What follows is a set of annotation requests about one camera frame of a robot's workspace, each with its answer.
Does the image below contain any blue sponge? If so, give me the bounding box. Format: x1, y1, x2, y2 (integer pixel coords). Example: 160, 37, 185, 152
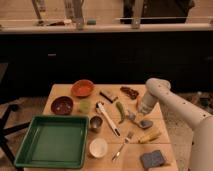
140, 150, 166, 169

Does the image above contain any black brown block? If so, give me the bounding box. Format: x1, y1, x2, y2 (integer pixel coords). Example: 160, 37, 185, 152
99, 91, 118, 103

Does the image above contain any orange bowl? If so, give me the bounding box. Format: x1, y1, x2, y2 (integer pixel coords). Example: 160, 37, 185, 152
71, 79, 94, 97

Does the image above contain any dark brown food piece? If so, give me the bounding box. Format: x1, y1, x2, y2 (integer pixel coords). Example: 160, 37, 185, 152
120, 87, 139, 100

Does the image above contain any grey blue towel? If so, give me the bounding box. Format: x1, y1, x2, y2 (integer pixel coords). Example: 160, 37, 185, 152
127, 112, 153, 130

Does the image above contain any green pepper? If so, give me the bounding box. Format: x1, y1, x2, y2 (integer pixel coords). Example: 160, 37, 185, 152
116, 101, 126, 124

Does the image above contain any green plastic tray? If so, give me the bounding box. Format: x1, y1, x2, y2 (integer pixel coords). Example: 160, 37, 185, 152
14, 115, 89, 169

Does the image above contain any small metal cup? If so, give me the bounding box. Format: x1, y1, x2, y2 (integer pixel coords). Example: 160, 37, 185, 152
90, 116, 103, 133

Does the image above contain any orange fruit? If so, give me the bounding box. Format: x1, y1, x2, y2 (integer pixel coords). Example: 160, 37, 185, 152
136, 96, 140, 105

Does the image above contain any black office chair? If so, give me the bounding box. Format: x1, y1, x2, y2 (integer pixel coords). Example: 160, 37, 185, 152
0, 104, 29, 164

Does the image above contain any person in dark clothes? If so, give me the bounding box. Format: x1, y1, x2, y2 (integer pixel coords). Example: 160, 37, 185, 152
120, 0, 195, 24

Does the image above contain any dark red bowl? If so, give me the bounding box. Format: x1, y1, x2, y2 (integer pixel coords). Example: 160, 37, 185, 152
51, 96, 73, 115

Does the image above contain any metal fork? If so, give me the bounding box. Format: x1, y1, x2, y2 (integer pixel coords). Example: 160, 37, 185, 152
112, 132, 134, 162

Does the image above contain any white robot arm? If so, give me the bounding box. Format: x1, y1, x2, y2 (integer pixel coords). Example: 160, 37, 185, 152
139, 78, 213, 171

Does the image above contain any green sponge on counter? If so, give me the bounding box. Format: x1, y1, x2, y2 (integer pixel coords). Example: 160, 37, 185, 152
87, 19, 96, 25

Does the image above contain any yellow banana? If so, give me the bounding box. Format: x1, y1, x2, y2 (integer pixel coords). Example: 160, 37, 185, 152
138, 130, 161, 144

